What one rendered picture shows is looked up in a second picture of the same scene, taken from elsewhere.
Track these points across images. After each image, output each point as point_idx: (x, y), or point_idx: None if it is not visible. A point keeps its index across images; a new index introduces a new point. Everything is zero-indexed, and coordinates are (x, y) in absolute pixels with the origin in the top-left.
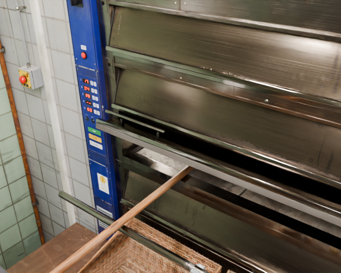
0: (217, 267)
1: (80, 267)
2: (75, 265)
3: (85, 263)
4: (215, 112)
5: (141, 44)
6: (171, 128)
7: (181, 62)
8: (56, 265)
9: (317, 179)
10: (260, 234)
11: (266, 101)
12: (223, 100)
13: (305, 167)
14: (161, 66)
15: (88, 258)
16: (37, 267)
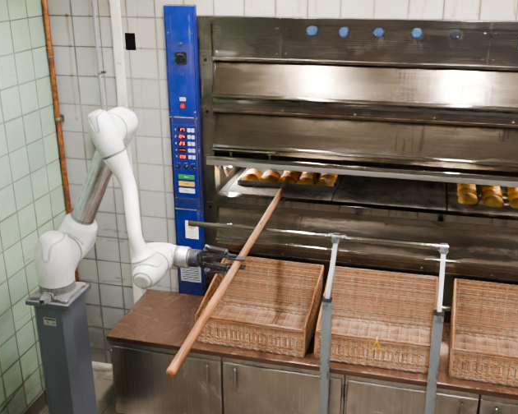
0: (321, 267)
1: (182, 315)
2: (176, 315)
3: (184, 311)
4: (312, 132)
5: (245, 88)
6: (271, 154)
7: (285, 96)
8: (157, 318)
9: (398, 158)
10: (353, 226)
11: (354, 114)
12: (317, 121)
13: (388, 154)
14: (264, 103)
15: (184, 308)
16: (140, 323)
